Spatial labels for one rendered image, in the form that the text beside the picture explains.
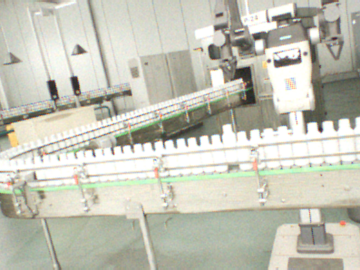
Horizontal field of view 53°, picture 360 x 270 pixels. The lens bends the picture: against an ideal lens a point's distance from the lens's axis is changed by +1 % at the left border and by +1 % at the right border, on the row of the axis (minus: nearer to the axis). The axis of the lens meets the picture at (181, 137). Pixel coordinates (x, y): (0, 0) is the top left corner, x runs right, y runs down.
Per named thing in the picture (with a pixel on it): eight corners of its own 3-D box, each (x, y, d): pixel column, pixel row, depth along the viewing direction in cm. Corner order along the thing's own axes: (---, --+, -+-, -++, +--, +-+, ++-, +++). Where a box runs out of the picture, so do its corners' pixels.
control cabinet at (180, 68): (188, 126, 933) (173, 52, 898) (204, 125, 901) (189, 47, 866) (168, 134, 873) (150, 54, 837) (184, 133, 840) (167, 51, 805)
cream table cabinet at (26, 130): (88, 172, 655) (72, 108, 633) (110, 173, 615) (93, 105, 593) (32, 196, 574) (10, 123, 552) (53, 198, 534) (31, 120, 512)
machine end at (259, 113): (261, 130, 708) (245, 25, 671) (330, 127, 625) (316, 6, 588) (218, 155, 590) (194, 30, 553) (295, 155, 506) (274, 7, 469)
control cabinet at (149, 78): (166, 135, 867) (149, 55, 831) (181, 134, 834) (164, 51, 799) (141, 145, 806) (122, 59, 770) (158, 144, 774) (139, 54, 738)
